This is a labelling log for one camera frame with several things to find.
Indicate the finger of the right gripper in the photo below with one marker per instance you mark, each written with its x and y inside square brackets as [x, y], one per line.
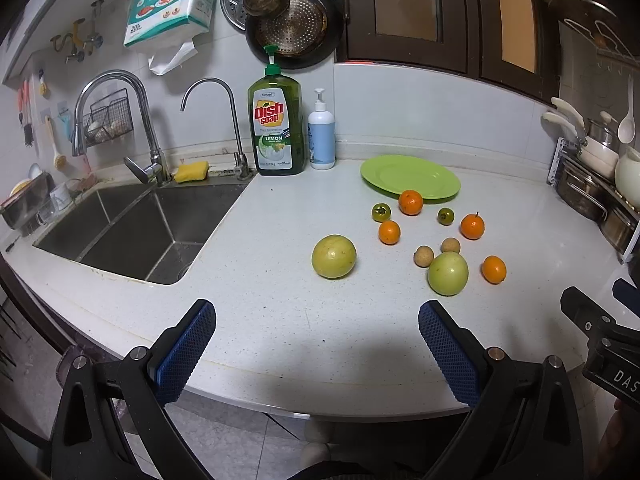
[628, 295]

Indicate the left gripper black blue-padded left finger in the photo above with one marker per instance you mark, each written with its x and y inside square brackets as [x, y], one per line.
[87, 440]

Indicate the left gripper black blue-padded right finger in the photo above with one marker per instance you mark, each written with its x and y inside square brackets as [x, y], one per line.
[523, 421]

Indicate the orange tangerine with stem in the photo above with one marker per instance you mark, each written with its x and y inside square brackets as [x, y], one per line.
[472, 226]

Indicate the large green apple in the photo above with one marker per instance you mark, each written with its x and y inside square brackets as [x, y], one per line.
[448, 274]

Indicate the brown longan fruit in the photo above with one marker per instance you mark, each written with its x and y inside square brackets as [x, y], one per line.
[451, 244]
[423, 256]

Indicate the small green round fruit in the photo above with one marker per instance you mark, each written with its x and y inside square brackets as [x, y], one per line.
[445, 217]

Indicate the small orange tangerine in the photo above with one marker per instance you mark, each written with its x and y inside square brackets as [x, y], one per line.
[389, 232]

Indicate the large yellow-green apple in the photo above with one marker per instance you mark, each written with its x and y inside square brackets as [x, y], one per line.
[334, 257]

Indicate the small green persimmon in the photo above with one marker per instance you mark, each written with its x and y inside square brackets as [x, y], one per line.
[381, 212]

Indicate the steel kitchen sink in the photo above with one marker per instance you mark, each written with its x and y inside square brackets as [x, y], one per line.
[143, 232]

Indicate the steel pot on rack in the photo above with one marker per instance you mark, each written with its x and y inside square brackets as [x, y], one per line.
[578, 189]

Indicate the cream ceramic pot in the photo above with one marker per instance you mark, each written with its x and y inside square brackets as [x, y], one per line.
[627, 176]

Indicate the white spoon ladle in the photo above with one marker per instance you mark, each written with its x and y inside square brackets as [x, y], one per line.
[626, 130]

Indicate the green plate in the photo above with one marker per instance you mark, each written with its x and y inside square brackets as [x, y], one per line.
[394, 174]

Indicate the yellow sponge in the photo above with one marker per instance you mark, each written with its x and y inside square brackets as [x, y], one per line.
[193, 172]

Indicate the thin chrome faucet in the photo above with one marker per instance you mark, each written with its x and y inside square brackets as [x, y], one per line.
[208, 115]

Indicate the green dish soap bottle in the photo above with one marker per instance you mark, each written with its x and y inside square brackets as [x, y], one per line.
[276, 121]

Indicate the white blue pump bottle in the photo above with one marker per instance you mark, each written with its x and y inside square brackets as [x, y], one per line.
[321, 135]

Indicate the black frying pan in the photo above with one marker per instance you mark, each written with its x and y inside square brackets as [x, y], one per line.
[305, 34]

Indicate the paper towel pack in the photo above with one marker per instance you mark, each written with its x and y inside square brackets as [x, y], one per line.
[164, 30]

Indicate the white saucepan with handle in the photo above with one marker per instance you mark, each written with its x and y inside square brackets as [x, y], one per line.
[597, 145]

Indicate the dark wooden window frame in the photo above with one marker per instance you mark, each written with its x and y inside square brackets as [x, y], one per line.
[514, 44]

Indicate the black wire basket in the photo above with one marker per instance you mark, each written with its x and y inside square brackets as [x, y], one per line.
[108, 119]

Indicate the wall water taps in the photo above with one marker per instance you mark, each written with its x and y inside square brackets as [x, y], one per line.
[81, 47]

